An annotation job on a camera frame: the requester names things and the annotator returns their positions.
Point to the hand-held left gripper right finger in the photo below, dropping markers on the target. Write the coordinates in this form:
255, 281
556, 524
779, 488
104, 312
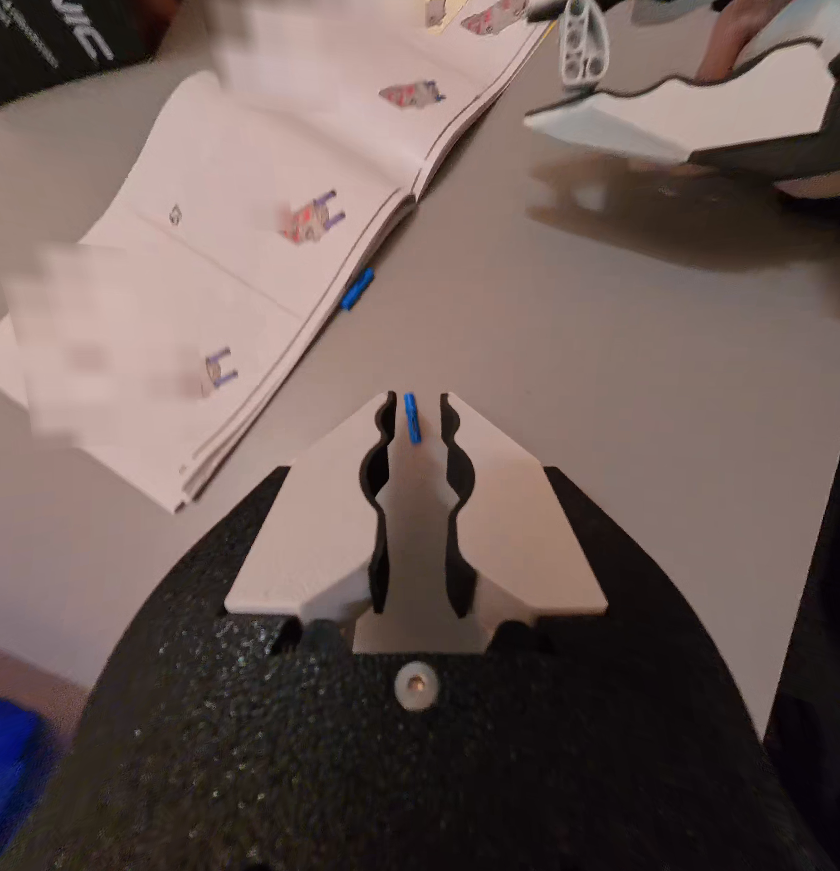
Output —
529, 537

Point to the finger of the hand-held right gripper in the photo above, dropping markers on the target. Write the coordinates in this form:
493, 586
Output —
733, 109
814, 20

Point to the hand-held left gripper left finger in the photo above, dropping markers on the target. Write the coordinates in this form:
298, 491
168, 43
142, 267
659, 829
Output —
304, 537

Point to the blue toy pin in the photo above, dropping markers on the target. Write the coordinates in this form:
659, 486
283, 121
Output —
412, 418
357, 288

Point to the grey toy brick piece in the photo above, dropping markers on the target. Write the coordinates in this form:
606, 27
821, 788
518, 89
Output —
583, 47

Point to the white instruction booklet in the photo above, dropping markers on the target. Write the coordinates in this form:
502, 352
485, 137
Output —
257, 170

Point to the blue storage bin square tag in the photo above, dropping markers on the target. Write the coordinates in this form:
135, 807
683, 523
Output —
12, 769

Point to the grey desk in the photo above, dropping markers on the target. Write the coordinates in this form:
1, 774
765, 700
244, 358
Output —
597, 340

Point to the person's right hand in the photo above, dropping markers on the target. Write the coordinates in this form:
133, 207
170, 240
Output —
729, 34

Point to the person's black sweater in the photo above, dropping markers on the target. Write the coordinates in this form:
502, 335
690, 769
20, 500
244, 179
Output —
821, 680

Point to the black toy set box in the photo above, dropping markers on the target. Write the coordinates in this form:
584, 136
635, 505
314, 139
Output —
46, 41

